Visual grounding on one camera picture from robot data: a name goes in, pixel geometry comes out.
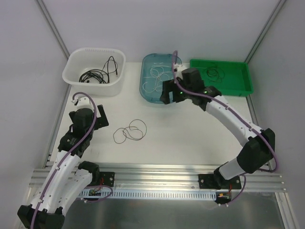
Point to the white slotted cable duct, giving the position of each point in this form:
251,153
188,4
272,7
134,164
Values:
148,194

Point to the aluminium corner post right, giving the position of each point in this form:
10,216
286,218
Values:
275,12

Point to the green plastic tray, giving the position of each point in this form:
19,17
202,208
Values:
230,78

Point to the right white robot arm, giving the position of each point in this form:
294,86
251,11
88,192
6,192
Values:
258,145

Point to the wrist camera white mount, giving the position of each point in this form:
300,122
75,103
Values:
178,68
82,101

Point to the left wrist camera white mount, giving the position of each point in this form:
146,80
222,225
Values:
82,101

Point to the aluminium mounting rail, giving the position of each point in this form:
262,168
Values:
182,177

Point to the white translucent plastic tub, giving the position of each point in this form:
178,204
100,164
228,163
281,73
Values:
95,71

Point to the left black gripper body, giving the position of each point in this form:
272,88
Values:
102,117

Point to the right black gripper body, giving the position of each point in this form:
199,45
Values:
167,93

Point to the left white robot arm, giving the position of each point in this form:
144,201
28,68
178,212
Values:
68,175

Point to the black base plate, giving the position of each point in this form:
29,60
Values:
208,181
106,179

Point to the aluminium corner post left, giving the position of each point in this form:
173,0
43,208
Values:
48,18

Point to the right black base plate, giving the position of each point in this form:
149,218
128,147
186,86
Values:
208,181

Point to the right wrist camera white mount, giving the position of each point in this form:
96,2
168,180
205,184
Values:
178,68

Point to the aluminium corner post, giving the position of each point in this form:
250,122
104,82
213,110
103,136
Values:
48,18
275,12

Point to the blue translucent plastic container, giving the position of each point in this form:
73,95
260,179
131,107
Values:
156,68

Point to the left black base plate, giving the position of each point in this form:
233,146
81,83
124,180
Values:
106,179

